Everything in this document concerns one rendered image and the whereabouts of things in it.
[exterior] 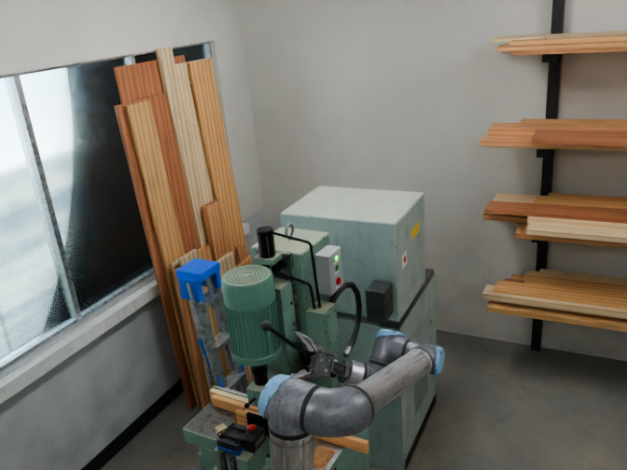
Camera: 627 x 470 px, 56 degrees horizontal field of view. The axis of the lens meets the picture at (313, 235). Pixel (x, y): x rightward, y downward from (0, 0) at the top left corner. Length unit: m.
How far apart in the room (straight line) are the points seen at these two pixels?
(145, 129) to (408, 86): 1.68
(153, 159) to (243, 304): 1.64
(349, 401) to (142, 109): 2.32
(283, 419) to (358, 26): 3.00
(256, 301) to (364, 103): 2.38
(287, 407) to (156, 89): 2.45
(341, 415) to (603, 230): 2.33
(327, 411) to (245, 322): 0.65
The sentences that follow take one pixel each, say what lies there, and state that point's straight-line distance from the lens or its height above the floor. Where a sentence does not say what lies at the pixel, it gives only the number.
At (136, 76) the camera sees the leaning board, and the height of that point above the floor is 2.03.
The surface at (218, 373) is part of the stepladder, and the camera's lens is 3.17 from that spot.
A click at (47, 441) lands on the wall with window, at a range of 3.43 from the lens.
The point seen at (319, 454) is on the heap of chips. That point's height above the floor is 0.92.
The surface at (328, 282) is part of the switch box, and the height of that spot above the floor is 1.38.
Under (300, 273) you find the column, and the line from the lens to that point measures 2.11.
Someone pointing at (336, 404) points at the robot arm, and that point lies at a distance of 1.44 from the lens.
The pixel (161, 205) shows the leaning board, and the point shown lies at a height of 1.33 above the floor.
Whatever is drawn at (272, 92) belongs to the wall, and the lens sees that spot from 4.39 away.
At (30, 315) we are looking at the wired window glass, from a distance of 3.24.
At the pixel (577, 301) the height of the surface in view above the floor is 0.62.
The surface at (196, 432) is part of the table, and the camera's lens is 2.34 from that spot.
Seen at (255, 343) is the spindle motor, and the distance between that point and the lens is 2.03.
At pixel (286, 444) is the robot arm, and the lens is 1.54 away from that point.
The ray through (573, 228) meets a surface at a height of 1.08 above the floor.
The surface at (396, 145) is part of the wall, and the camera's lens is 4.07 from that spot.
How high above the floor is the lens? 2.34
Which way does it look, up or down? 22 degrees down
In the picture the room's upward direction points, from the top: 5 degrees counter-clockwise
